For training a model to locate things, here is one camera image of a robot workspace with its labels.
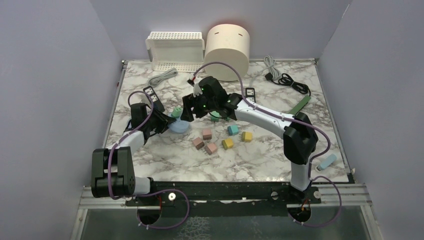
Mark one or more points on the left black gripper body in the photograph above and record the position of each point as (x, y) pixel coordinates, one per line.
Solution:
(153, 121)

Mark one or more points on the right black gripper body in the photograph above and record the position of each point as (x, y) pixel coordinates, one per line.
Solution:
(202, 107)

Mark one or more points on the green plug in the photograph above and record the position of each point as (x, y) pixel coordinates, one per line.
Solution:
(177, 112)
(215, 116)

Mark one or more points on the black strip with green plugs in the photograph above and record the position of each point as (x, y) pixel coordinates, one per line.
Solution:
(157, 104)

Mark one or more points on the blue round socket hub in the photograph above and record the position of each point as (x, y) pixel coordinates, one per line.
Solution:
(179, 126)

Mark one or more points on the teal USB plug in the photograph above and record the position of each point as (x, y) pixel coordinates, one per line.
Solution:
(233, 130)

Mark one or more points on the pink USB plug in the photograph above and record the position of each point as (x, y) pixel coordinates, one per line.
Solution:
(207, 134)
(211, 148)

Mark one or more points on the black strip with pink plugs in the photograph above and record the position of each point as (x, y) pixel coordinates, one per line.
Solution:
(250, 94)

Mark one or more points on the yellow USB plug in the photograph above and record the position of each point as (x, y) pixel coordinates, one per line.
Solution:
(246, 136)
(227, 143)

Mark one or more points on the green power strip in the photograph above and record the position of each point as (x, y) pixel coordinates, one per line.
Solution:
(300, 105)

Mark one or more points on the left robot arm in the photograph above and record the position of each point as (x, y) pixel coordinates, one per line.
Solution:
(112, 168)

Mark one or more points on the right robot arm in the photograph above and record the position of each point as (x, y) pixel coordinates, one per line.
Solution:
(296, 131)

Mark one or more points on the white perforated basket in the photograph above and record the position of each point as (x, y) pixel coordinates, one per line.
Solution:
(182, 50)

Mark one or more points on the cream cylindrical container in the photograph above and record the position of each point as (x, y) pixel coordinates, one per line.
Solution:
(230, 44)

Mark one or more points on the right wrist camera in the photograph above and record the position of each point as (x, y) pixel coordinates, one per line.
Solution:
(197, 90)

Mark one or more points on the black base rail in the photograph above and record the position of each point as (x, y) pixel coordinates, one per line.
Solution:
(227, 199)

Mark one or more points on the light blue wall plug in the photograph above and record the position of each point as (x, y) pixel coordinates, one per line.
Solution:
(330, 159)

